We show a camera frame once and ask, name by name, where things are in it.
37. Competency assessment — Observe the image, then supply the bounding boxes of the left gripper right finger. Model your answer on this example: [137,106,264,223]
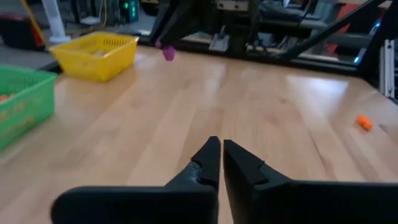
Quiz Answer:
[223,139,398,224]

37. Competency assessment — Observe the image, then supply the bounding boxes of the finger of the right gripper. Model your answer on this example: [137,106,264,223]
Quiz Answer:
[161,14,193,48]
[149,0,180,47]

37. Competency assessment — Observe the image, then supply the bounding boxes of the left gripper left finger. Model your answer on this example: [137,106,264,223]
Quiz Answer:
[51,136,221,224]

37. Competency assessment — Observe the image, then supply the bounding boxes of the purple plastic skeleton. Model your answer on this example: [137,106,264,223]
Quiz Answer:
[154,40,177,62]

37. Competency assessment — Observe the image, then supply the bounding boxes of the orange plastic skeleton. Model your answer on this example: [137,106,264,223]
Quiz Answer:
[356,114,374,132]

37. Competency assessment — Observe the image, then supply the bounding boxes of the black device green lights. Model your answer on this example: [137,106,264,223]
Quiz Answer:
[118,0,141,23]

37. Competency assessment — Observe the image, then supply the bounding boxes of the yellow plastic basket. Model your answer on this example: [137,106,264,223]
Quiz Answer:
[49,30,140,83]

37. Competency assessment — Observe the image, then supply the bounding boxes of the white floor stand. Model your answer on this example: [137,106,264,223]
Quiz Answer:
[42,0,72,44]

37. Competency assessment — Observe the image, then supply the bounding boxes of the green plastic basket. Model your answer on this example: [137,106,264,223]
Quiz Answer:
[0,63,58,150]

